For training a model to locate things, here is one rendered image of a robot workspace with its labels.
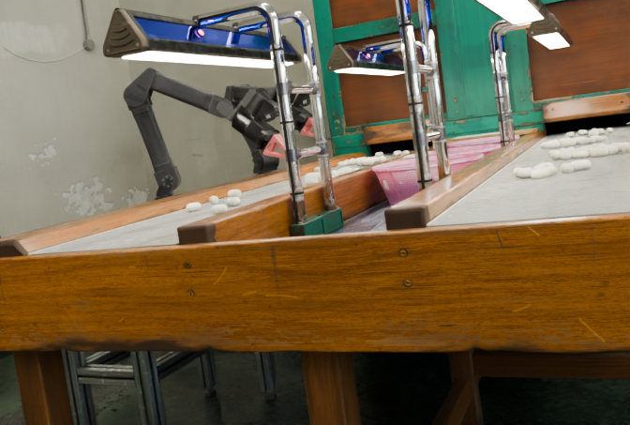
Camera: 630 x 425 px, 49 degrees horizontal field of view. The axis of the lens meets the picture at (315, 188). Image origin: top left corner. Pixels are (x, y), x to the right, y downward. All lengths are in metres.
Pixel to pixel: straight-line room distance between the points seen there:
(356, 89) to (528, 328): 2.06
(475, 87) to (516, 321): 1.90
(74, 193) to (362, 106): 1.88
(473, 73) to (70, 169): 2.32
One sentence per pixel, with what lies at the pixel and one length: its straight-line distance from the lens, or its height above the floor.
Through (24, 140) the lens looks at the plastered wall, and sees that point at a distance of 3.89.
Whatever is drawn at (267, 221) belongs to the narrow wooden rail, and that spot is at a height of 0.74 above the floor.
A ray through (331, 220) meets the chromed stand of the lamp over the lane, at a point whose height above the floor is 0.70.
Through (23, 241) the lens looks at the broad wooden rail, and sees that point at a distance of 1.28.
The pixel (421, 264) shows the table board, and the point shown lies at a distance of 0.89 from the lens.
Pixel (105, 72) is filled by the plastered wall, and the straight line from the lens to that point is 4.38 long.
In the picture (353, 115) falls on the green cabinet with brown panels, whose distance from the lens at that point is 2.85.
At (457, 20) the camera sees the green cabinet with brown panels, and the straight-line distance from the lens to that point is 2.74.
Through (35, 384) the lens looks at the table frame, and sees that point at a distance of 1.37.
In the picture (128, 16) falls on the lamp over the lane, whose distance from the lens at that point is 1.17.
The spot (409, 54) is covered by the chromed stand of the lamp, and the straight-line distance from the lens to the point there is 1.18.
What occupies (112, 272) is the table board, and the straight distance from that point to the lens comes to 1.12.
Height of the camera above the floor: 0.88
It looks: 5 degrees down
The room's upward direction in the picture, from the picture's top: 8 degrees counter-clockwise
